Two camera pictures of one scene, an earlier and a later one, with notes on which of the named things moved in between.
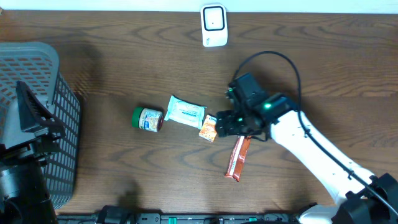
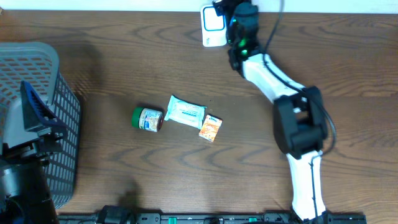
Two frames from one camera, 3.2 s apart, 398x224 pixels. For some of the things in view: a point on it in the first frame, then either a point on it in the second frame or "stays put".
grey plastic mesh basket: [37, 64] stays put
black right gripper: [226, 126] → [218, 8]
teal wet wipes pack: [188, 113] stays put
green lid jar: [147, 119] stays put
